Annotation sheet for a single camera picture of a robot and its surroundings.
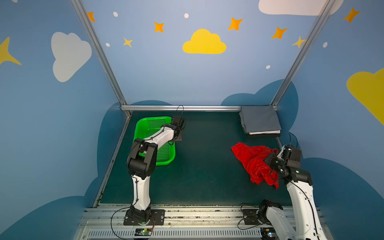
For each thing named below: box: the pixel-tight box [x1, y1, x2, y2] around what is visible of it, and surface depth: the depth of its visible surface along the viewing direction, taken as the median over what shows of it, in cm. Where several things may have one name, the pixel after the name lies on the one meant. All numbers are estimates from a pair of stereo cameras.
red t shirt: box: [231, 142, 279, 189], surface depth 95 cm
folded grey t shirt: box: [239, 105, 282, 133], surface depth 110 cm
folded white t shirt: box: [248, 130, 282, 135], surface depth 106 cm
